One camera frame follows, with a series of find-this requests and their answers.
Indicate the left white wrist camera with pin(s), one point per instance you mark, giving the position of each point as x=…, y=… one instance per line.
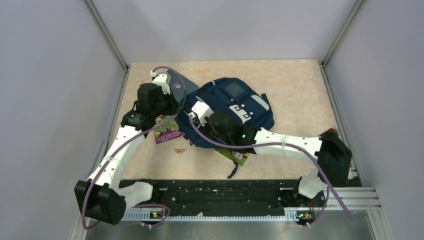
x=162, y=80

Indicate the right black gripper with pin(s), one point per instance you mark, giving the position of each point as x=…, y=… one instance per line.
x=206, y=121

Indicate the dark blue hardcover book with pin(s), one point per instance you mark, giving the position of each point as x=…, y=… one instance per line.
x=178, y=83

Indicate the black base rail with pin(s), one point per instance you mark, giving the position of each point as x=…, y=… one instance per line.
x=230, y=198

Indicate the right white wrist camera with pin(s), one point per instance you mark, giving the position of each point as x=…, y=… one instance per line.
x=200, y=111

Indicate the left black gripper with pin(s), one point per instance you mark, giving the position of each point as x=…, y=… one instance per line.
x=173, y=103

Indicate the navy blue student backpack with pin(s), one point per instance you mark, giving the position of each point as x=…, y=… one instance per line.
x=231, y=96

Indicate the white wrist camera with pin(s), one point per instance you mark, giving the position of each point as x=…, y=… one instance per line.
x=162, y=80
x=200, y=111

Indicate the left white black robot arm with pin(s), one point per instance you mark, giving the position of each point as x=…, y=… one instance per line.
x=100, y=197

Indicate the brown leather pouch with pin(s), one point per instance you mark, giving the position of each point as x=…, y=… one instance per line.
x=332, y=130

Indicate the blue landscape cover book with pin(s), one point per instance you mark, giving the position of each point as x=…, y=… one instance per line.
x=233, y=155

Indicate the small orange eraser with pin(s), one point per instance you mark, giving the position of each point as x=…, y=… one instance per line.
x=179, y=151

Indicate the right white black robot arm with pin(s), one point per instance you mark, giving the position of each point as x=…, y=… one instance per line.
x=328, y=154

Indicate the purple treehouse children's book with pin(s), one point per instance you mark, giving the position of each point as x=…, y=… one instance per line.
x=168, y=131

